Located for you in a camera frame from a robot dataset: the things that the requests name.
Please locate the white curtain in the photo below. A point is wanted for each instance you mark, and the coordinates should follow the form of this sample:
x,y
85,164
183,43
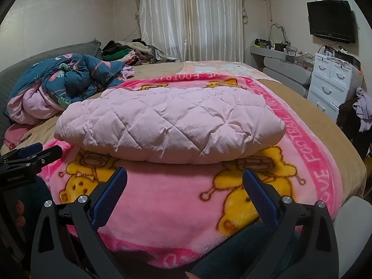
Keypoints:
x,y
191,14

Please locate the pink quilted jacket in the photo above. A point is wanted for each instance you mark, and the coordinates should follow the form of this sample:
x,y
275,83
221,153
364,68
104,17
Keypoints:
x,y
174,122

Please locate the grey wall shelf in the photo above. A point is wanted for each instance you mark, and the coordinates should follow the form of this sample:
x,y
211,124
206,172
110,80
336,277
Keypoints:
x,y
284,69

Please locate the person's leg in teal trousers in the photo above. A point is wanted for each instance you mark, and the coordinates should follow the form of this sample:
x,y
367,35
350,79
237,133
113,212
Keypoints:
x,y
241,252

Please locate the dark clothes heap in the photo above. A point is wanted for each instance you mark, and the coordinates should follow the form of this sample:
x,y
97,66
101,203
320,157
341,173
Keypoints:
x,y
347,119

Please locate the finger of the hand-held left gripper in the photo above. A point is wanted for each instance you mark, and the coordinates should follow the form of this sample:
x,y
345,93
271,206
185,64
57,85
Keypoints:
x,y
48,157
29,149

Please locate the clutter of small items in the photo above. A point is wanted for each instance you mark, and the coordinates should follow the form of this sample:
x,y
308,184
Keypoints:
x,y
290,52

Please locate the grey pillow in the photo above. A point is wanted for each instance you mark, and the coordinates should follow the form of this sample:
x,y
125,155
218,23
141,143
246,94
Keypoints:
x,y
17,69

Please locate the peach patterned blanket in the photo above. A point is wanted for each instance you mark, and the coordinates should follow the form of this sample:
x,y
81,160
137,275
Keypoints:
x,y
212,68

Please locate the pink printed blanket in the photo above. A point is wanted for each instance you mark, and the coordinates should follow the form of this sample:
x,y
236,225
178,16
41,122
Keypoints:
x,y
174,209

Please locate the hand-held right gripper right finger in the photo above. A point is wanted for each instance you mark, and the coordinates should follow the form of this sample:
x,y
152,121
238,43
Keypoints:
x,y
260,197

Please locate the pile of clothes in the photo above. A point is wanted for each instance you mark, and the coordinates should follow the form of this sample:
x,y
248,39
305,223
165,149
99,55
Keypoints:
x,y
125,51

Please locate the black box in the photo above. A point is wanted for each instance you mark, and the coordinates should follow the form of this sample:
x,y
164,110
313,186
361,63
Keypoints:
x,y
348,59

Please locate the person's left hand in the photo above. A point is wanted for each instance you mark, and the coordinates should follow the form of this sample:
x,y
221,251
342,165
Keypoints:
x,y
19,212

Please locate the black television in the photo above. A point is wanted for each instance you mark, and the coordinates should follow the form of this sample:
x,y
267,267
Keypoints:
x,y
331,20

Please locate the purple cloth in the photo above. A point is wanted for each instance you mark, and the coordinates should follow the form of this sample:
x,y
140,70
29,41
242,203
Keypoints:
x,y
364,107

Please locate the blue floral duvet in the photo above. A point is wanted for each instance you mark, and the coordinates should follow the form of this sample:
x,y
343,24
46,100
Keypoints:
x,y
72,78

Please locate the white drawer cabinet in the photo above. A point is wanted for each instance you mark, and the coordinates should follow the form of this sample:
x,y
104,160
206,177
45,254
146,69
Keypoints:
x,y
328,84

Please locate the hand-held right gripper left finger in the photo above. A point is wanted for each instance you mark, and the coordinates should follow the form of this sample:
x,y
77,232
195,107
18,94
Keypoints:
x,y
110,197

